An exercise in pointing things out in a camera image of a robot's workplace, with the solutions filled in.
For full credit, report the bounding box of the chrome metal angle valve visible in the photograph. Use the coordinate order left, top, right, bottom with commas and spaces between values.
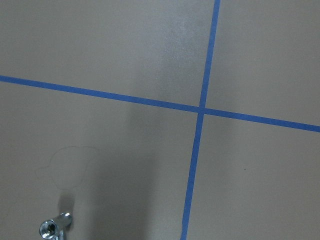
39, 212, 73, 240

